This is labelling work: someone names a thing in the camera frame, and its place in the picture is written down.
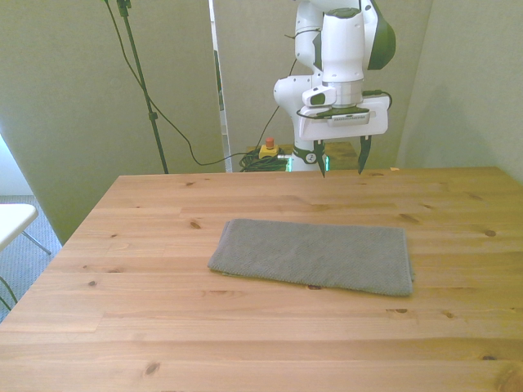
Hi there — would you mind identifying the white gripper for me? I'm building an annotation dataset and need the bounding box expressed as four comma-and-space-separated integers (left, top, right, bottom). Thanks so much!
297, 94, 390, 179

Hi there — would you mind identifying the grey towel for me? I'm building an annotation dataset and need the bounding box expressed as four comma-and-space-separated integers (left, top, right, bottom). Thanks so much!
207, 218, 418, 298

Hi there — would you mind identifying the yellow emergency stop button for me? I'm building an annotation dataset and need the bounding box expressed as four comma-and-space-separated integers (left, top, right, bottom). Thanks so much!
257, 137, 280, 161

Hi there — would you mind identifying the white partition edge strip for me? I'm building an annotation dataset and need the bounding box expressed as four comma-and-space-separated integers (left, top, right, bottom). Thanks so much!
208, 0, 234, 174

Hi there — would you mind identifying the white side table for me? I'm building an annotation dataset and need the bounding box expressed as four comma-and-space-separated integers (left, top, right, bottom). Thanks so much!
0, 203, 53, 256

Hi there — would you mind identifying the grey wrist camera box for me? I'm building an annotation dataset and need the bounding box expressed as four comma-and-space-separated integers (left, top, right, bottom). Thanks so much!
325, 113, 372, 128

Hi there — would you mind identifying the coiled black cable bundle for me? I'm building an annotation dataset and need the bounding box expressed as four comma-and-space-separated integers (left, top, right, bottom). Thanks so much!
238, 150, 290, 173

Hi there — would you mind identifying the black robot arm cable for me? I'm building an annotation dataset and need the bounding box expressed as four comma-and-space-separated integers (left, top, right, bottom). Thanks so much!
259, 56, 298, 151

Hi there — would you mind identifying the black tripod cable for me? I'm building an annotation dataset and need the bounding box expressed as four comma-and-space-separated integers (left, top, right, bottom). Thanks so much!
101, 0, 251, 167

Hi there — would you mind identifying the black camera tripod stand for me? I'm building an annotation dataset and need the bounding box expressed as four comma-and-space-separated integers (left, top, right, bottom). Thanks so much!
115, 0, 170, 175

